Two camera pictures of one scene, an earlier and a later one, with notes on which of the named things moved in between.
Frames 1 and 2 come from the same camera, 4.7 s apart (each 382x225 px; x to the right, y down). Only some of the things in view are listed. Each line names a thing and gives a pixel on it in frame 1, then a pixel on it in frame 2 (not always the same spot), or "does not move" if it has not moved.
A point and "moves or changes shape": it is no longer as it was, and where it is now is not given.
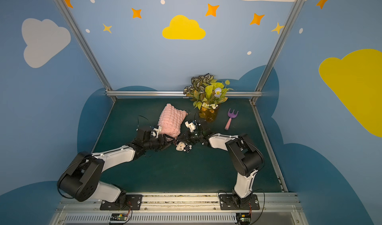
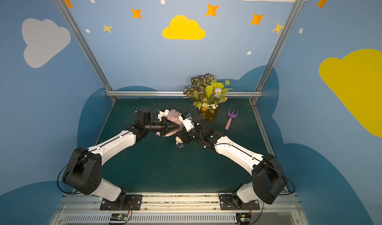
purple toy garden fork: (231, 115) does not move
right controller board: (243, 217) does not move
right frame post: (257, 94) does not move
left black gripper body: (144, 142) to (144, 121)
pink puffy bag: (171, 120) moves or changes shape
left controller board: (118, 216) does not move
